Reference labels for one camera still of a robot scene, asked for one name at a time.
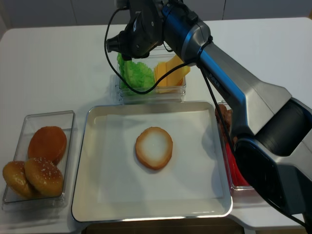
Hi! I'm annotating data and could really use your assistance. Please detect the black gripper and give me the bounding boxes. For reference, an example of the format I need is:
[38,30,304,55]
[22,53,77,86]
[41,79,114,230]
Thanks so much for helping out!
[106,0,166,61]

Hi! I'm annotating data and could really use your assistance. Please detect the green lettuce leaf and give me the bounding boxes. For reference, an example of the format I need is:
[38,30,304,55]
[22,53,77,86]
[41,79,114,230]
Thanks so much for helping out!
[117,53,132,85]
[123,61,155,89]

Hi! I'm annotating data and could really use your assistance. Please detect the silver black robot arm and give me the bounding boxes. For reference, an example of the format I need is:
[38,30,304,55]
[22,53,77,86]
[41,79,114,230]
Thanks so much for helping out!
[104,0,312,233]

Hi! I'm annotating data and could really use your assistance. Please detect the green lettuce leaf in container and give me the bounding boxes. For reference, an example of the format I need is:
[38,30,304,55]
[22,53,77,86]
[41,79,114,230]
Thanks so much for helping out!
[123,61,155,89]

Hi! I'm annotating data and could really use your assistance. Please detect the clear lettuce cheese container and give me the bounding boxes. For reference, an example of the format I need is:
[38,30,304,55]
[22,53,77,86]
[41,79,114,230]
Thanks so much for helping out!
[115,45,186,104]

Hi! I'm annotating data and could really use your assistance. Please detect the leaning yellow cheese slice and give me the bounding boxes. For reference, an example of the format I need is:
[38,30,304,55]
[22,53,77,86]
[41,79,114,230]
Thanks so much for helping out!
[166,55,191,86]

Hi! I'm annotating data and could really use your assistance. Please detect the stacked yellow cheese slices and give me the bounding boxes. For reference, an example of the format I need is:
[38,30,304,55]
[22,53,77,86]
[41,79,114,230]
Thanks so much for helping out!
[154,62,171,94]

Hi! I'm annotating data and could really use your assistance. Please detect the bottom bun half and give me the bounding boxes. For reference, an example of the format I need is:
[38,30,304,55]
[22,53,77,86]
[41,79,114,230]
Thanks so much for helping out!
[135,127,173,171]

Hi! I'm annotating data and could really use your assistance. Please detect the white metal tray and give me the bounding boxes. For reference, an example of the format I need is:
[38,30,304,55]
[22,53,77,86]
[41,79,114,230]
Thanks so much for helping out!
[72,101,233,222]

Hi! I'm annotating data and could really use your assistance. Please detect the orange bun bottom in container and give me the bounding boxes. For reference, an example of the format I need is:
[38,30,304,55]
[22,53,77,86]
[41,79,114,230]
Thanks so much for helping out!
[27,126,67,165]

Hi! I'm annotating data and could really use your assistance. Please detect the brown patty leftmost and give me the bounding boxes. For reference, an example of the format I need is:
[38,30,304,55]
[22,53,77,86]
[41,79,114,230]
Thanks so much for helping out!
[214,104,234,144]

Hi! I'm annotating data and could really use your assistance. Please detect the sesame top bun front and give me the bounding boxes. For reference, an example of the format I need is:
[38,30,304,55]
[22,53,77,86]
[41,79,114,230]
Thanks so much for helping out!
[24,157,63,197]

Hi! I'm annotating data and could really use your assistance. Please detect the clear bun container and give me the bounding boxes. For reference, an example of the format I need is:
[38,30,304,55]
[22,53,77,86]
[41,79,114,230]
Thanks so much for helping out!
[1,111,75,211]

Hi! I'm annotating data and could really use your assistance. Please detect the plain top bun left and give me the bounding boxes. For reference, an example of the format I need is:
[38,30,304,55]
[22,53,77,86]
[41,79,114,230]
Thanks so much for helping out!
[2,161,35,199]

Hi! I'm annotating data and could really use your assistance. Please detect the red tomato slice leftmost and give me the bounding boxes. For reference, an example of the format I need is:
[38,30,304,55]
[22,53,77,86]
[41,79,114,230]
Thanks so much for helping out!
[225,142,249,186]

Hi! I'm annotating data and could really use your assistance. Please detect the clear patty tomato container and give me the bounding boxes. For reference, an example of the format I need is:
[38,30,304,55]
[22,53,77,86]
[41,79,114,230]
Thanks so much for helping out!
[215,100,253,190]

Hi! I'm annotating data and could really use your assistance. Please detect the black cable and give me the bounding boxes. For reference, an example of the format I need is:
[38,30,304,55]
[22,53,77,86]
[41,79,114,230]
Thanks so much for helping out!
[104,7,307,226]

